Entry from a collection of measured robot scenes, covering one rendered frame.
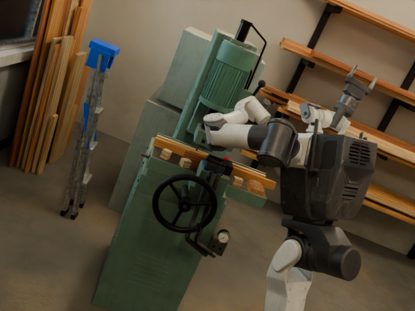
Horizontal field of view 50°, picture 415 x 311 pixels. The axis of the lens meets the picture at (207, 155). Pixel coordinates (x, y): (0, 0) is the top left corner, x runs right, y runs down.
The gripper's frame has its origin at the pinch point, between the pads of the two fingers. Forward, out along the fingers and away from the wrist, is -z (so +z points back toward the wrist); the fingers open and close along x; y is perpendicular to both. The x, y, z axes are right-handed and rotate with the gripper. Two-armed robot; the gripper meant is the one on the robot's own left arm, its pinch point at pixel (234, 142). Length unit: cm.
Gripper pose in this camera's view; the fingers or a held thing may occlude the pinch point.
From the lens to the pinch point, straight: 206.9
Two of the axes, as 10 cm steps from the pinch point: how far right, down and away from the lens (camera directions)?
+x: 9.2, 3.5, 1.6
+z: 3.4, -5.8, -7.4
